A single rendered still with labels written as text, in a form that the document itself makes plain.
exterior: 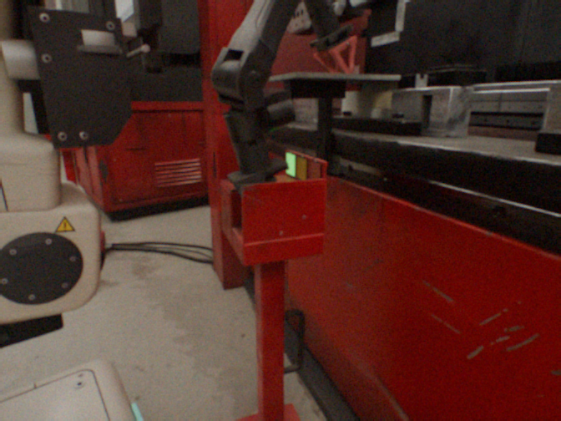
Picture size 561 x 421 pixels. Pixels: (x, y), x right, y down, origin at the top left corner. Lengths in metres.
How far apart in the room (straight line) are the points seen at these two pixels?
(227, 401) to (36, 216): 0.94
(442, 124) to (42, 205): 0.69
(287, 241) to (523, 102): 0.63
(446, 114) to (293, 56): 1.13
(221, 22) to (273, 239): 1.23
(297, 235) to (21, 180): 0.42
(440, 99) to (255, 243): 0.46
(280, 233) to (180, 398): 0.86
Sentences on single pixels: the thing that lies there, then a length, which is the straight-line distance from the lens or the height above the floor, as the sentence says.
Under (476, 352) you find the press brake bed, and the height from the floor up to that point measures 0.58.
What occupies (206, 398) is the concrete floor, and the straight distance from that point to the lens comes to 1.35.
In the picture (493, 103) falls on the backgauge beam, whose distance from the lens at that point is 1.04.
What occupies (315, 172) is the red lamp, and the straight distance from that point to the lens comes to 0.66.
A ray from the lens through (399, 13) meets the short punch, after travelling 0.96.
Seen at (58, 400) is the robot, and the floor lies 0.28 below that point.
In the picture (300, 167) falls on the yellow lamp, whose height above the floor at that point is 0.81.
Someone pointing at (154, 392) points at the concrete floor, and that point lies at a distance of 1.41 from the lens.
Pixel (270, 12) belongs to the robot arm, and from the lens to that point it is 0.60.
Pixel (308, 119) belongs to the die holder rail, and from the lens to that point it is 1.26.
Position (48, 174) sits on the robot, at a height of 0.85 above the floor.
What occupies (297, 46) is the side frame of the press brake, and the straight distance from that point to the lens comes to 1.81.
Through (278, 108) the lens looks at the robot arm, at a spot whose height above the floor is 0.93.
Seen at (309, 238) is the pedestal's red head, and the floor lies 0.70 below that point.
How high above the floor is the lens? 0.94
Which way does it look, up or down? 17 degrees down
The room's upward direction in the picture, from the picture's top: straight up
